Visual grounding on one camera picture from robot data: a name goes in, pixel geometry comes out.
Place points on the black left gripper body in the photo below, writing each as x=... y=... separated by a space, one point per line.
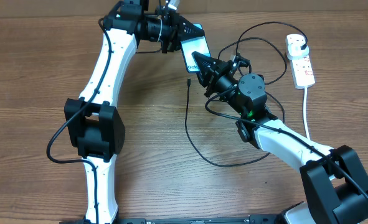
x=169 y=29

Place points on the white wall charger plug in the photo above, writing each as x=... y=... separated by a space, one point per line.
x=295 y=52

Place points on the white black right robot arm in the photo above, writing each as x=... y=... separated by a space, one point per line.
x=334 y=180

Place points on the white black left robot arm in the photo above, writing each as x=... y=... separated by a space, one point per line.
x=94 y=125

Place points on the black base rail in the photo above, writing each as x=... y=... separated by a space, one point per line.
x=251 y=219

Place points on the blue Galaxy smartphone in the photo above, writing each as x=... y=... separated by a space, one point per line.
x=198 y=44

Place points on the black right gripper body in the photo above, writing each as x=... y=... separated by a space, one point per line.
x=218 y=80

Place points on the white power strip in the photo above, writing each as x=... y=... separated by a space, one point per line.
x=301 y=69

